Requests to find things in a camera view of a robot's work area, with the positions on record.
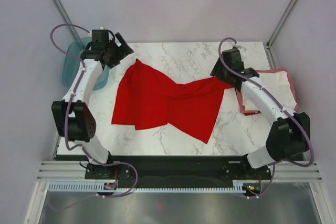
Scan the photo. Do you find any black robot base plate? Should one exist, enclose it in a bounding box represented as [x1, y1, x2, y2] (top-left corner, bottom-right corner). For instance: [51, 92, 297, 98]
[55, 154, 305, 190]

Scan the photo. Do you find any red t shirt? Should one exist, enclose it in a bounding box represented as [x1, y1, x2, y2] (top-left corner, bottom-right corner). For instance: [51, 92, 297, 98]
[111, 59, 232, 144]

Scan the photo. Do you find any white folded t shirt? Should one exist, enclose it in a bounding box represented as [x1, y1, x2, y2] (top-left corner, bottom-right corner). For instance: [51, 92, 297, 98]
[241, 73, 297, 112]

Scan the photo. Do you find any right aluminium corner post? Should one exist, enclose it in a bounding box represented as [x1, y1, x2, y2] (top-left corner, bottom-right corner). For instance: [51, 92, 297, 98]
[265, 0, 314, 49]

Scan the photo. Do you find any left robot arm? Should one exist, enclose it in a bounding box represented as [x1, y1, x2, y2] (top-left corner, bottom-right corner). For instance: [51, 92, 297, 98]
[51, 29, 134, 178]

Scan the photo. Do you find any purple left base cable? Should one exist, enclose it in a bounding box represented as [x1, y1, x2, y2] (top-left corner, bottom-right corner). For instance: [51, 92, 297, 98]
[47, 162, 139, 210]

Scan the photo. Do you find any pink folded t shirt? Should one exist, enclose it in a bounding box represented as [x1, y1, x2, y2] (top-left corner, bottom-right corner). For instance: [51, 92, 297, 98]
[235, 68, 300, 116]

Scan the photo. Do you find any teal transparent plastic bin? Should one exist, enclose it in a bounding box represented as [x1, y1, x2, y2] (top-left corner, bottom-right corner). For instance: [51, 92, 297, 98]
[62, 37, 109, 90]

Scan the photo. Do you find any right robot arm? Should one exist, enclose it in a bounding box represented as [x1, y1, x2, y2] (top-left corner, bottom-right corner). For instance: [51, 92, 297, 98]
[211, 47, 312, 179]

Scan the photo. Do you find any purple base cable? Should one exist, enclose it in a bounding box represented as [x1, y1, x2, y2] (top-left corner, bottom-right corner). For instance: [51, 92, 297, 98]
[47, 162, 139, 210]
[243, 165, 275, 200]

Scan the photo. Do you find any white slotted cable duct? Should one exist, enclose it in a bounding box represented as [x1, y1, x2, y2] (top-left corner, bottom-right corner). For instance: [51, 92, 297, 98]
[48, 182, 246, 194]

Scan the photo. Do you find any aluminium frame rail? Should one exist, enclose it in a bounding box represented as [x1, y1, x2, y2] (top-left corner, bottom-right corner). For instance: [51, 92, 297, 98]
[37, 161, 322, 183]

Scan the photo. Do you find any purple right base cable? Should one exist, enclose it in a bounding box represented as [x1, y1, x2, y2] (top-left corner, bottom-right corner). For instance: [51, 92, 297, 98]
[243, 165, 275, 200]

